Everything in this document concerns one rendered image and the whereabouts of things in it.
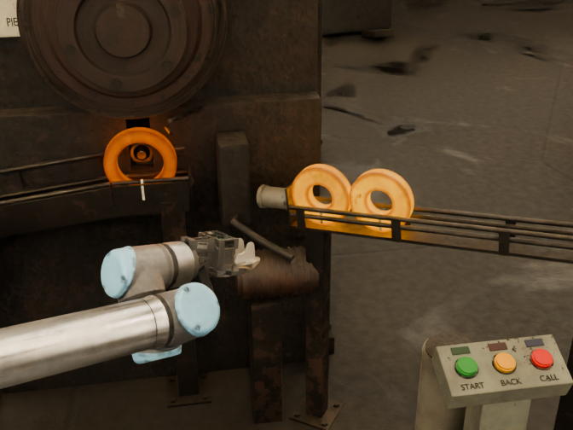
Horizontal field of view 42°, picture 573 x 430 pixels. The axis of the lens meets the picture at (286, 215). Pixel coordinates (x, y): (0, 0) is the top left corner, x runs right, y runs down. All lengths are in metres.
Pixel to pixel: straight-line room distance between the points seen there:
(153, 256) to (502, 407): 0.72
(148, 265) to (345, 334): 1.24
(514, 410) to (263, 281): 0.71
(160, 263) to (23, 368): 0.39
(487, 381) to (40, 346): 0.80
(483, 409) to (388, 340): 1.05
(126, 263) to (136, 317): 0.19
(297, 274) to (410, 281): 0.98
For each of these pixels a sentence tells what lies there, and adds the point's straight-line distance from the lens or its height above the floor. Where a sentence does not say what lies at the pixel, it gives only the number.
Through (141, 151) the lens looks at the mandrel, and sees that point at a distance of 2.02.
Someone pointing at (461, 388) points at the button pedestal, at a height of 0.59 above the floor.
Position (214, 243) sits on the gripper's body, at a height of 0.76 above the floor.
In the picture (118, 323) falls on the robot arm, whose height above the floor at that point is 0.83.
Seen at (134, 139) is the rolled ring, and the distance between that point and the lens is 1.91.
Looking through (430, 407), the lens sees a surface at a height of 0.39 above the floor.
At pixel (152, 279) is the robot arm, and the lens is 1.41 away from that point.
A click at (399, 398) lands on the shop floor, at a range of 2.31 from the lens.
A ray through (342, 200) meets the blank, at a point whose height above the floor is 0.71.
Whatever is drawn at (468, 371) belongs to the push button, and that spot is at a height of 0.61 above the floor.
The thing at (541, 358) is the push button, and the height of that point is 0.61.
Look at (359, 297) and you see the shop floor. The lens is 2.72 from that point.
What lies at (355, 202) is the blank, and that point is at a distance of 1.80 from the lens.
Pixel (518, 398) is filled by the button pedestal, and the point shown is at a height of 0.54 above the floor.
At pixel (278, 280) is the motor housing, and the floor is 0.48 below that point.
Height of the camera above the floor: 1.52
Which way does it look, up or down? 28 degrees down
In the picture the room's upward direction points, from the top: 1 degrees counter-clockwise
